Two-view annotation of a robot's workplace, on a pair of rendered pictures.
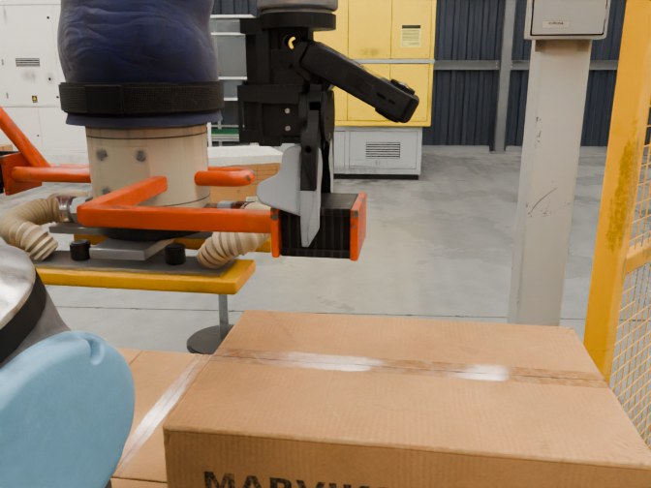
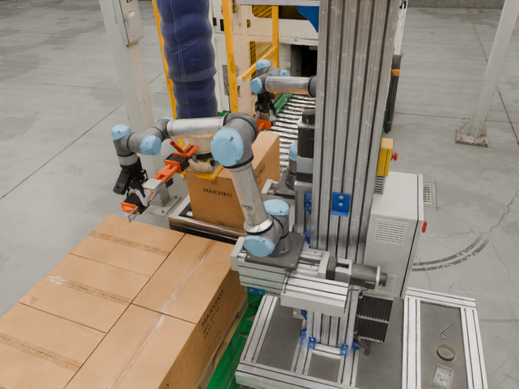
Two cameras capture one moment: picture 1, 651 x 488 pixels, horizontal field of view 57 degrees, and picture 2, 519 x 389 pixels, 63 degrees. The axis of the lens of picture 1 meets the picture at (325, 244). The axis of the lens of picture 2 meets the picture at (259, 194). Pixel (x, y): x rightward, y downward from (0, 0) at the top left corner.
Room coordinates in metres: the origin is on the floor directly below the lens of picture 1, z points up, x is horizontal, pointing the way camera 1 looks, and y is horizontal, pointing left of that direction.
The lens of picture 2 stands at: (0.09, 2.15, 2.33)
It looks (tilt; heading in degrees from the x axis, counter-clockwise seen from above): 36 degrees down; 285
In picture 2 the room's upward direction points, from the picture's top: 3 degrees counter-clockwise
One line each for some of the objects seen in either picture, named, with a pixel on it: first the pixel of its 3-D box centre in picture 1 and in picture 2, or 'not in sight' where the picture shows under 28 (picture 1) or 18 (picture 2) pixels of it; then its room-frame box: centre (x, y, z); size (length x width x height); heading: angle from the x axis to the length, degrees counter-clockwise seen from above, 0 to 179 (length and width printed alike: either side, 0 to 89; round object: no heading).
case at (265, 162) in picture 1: (217, 192); not in sight; (2.92, 0.54, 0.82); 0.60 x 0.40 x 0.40; 108
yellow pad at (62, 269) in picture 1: (128, 260); (218, 158); (0.80, 0.28, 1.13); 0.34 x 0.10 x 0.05; 81
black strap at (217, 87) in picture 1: (143, 96); not in sight; (0.89, 0.26, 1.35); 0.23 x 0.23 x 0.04
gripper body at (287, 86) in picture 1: (291, 82); (263, 100); (0.59, 0.03, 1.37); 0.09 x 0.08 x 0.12; 81
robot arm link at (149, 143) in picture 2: not in sight; (147, 142); (0.87, 0.84, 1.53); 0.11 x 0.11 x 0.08; 81
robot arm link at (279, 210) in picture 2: not in sight; (274, 217); (0.38, 0.81, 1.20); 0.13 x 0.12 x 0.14; 81
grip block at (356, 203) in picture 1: (321, 223); (266, 121); (0.59, 0.00, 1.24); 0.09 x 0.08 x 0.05; 171
